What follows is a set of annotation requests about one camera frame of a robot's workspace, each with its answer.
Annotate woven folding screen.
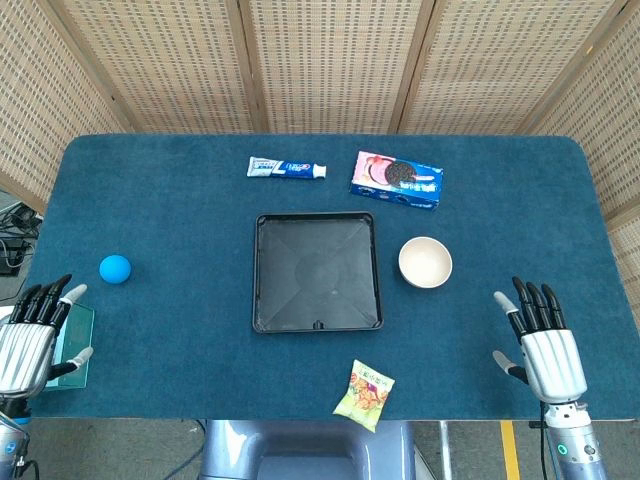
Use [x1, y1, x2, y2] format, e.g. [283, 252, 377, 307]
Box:
[0, 0, 640, 321]

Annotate cream bowl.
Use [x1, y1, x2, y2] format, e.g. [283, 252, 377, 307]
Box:
[398, 236, 454, 289]

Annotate blue ball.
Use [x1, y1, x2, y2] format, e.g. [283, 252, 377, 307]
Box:
[98, 254, 133, 285]

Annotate toothpaste tube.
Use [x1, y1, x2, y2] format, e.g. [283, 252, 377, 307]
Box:
[245, 155, 329, 180]

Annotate blue cookie box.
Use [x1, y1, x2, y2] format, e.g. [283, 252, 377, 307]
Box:
[348, 150, 445, 214]

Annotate green snack packet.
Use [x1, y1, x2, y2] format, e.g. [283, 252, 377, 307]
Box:
[332, 359, 396, 433]

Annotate teal tissue box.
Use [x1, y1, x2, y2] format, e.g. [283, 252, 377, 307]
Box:
[43, 302, 96, 390]

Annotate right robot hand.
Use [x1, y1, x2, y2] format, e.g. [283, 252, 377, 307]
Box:
[492, 276, 589, 403]

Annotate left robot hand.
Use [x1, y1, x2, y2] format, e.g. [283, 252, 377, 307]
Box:
[0, 273, 95, 400]

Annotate black cables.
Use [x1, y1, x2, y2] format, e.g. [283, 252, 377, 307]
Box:
[0, 189, 44, 279]

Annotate black square tray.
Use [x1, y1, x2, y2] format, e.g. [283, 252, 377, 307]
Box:
[251, 211, 385, 335]

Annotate blue table mat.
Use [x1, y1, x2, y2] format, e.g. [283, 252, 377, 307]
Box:
[18, 132, 631, 422]

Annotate robot torso base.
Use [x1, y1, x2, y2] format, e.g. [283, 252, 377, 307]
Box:
[198, 419, 417, 480]

